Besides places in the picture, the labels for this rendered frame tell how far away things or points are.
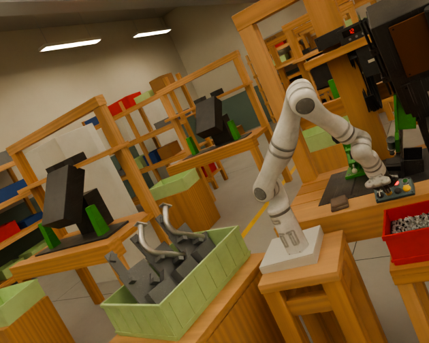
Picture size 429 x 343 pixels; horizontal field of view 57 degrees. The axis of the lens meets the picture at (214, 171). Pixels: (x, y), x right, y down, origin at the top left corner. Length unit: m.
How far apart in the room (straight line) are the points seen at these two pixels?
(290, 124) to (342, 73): 0.92
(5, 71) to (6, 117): 1.03
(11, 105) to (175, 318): 7.78
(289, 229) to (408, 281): 0.44
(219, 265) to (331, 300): 0.54
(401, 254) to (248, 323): 0.73
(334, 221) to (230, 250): 0.50
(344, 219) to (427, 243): 0.45
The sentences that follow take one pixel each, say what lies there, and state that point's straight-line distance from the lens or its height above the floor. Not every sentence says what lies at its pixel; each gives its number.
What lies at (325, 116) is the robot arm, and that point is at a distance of 1.32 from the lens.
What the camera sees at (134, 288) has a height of 0.96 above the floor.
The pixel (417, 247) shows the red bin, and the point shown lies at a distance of 1.49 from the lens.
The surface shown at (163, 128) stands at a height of 1.41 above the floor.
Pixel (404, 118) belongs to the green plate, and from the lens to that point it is 1.90.
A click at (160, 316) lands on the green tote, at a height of 0.91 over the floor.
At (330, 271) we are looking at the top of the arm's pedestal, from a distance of 1.51.
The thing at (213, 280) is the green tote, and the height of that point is 0.86.
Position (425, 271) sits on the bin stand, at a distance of 1.51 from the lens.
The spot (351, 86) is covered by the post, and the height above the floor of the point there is 1.32.
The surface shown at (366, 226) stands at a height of 0.81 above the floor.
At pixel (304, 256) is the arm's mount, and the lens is 1.58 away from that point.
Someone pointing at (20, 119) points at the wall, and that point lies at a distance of 9.03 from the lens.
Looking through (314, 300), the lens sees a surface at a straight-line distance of 1.61.
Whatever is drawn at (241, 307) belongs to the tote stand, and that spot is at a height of 0.72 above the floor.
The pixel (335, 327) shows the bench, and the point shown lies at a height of 0.31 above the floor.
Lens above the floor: 1.60
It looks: 10 degrees down
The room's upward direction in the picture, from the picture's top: 25 degrees counter-clockwise
